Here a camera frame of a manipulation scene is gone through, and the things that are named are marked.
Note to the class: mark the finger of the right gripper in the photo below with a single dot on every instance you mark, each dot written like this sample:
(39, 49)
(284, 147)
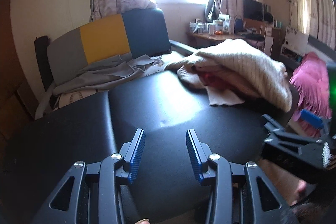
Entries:
(312, 119)
(270, 124)

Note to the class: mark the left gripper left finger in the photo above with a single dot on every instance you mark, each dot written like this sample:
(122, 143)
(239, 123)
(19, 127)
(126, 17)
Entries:
(90, 193)

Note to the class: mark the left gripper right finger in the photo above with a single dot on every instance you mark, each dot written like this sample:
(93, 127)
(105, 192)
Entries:
(239, 193)

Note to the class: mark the cream knitted sweater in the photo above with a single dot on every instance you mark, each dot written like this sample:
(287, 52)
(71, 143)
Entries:
(234, 71)

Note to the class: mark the person's right hand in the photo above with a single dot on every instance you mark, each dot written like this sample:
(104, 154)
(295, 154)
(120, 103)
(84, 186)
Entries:
(300, 192)

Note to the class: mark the pink fringed garment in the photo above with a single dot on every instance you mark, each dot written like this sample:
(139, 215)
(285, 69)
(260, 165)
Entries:
(312, 83)

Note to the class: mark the wooden desk with clutter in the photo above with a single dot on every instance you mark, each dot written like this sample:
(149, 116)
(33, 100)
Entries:
(261, 35)

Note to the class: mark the grey cloth on bed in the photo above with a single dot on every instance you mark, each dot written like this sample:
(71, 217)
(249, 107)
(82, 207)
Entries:
(111, 72)

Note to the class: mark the black monitor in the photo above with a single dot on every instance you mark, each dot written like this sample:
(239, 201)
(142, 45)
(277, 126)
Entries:
(253, 10)

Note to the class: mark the black post behind cushion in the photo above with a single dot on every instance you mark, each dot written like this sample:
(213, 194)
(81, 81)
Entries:
(41, 44)

